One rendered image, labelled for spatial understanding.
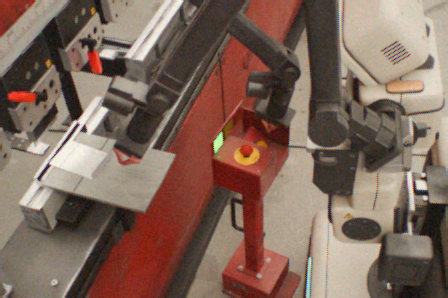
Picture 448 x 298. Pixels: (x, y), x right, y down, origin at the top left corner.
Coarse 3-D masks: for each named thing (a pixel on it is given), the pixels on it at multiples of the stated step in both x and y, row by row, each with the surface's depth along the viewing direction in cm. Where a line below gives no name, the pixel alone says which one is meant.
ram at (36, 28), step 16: (0, 0) 109; (16, 0) 114; (32, 0) 118; (64, 0) 129; (0, 16) 110; (16, 16) 115; (48, 16) 124; (0, 32) 111; (32, 32) 121; (16, 48) 117; (0, 64) 113
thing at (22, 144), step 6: (12, 138) 150; (18, 138) 150; (24, 138) 150; (12, 144) 149; (18, 144) 149; (24, 144) 149; (30, 144) 149; (42, 144) 149; (48, 144) 148; (24, 150) 148; (30, 150) 147; (36, 150) 147; (42, 150) 147
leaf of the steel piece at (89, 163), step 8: (80, 144) 148; (72, 152) 147; (80, 152) 146; (88, 152) 146; (96, 152) 146; (112, 152) 144; (72, 160) 145; (80, 160) 145; (88, 160) 145; (96, 160) 144; (104, 160) 142; (64, 168) 143; (72, 168) 143; (80, 168) 143; (88, 168) 143; (96, 168) 140; (88, 176) 141; (96, 176) 141
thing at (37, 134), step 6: (54, 108) 140; (48, 114) 138; (54, 114) 140; (42, 120) 136; (48, 120) 138; (54, 120) 142; (36, 126) 134; (42, 126) 137; (48, 126) 141; (30, 132) 134; (36, 132) 135; (42, 132) 137; (30, 138) 135; (36, 138) 135; (36, 144) 138
